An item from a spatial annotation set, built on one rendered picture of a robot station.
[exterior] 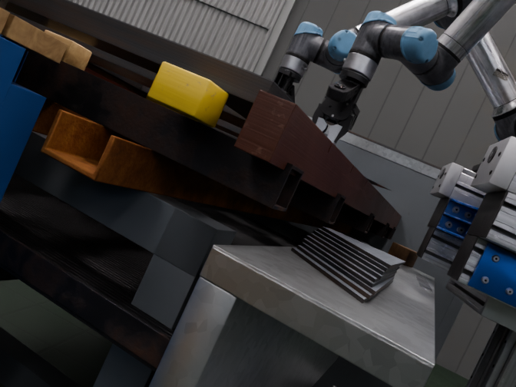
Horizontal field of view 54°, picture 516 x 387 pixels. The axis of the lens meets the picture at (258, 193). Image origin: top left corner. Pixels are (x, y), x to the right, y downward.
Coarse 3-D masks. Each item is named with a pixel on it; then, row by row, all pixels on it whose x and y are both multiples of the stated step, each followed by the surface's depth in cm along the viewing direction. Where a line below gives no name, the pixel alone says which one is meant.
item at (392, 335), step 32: (224, 256) 44; (256, 256) 48; (288, 256) 58; (224, 288) 44; (256, 288) 43; (288, 288) 42; (320, 288) 47; (416, 288) 94; (288, 320) 42; (320, 320) 41; (352, 320) 40; (384, 320) 46; (416, 320) 55; (352, 352) 40; (384, 352) 39; (416, 352) 39; (416, 384) 38
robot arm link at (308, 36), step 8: (304, 24) 148; (312, 24) 148; (296, 32) 149; (304, 32) 147; (312, 32) 147; (320, 32) 149; (296, 40) 148; (304, 40) 148; (312, 40) 148; (320, 40) 148; (288, 48) 150; (296, 48) 148; (304, 48) 148; (312, 48) 148; (296, 56) 148; (304, 56) 148; (312, 56) 149
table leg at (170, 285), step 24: (192, 216) 59; (168, 240) 59; (168, 264) 59; (144, 288) 59; (168, 288) 58; (192, 288) 58; (144, 312) 59; (168, 312) 58; (120, 360) 60; (96, 384) 60; (120, 384) 59; (144, 384) 58
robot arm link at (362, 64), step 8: (352, 56) 118; (360, 56) 117; (344, 64) 120; (352, 64) 118; (360, 64) 117; (368, 64) 117; (376, 64) 119; (360, 72) 117; (368, 72) 118; (368, 80) 120
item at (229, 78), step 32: (32, 0) 63; (64, 0) 62; (64, 32) 71; (96, 32) 60; (128, 32) 58; (96, 64) 119; (128, 64) 86; (160, 64) 56; (192, 64) 55; (224, 64) 54; (224, 128) 133
